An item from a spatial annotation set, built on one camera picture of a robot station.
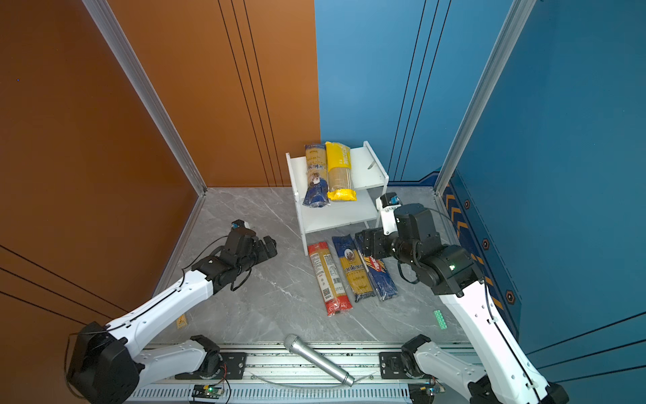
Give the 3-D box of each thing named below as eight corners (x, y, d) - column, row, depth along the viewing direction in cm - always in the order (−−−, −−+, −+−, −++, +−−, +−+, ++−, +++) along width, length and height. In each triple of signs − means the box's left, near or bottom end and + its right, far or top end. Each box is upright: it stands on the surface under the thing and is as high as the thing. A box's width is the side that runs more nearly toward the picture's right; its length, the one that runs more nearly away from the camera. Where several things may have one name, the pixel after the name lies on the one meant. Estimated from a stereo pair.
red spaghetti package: (328, 317, 84) (328, 315, 81) (306, 249, 101) (305, 246, 98) (353, 308, 85) (353, 305, 83) (327, 243, 102) (327, 239, 100)
